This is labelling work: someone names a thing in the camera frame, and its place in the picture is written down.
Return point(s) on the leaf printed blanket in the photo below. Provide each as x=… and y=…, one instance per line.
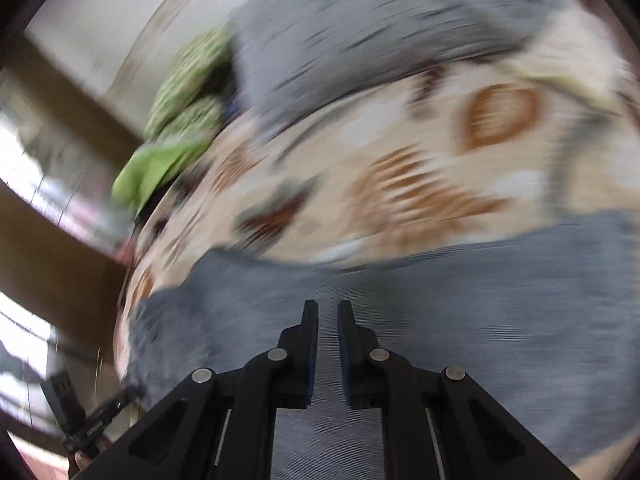
x=400, y=160

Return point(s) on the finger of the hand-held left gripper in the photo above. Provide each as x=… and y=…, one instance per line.
x=65, y=400

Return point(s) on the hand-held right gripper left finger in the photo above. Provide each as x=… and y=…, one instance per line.
x=311, y=355

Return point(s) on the green patterned white quilt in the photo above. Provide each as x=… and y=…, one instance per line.
x=187, y=85

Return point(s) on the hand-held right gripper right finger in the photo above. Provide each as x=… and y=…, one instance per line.
x=345, y=355

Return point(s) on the grey denim jeans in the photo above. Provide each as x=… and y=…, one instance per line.
x=500, y=310

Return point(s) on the lime green cloth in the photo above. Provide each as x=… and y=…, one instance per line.
x=155, y=170

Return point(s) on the grey pillow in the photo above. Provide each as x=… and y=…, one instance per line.
x=375, y=35

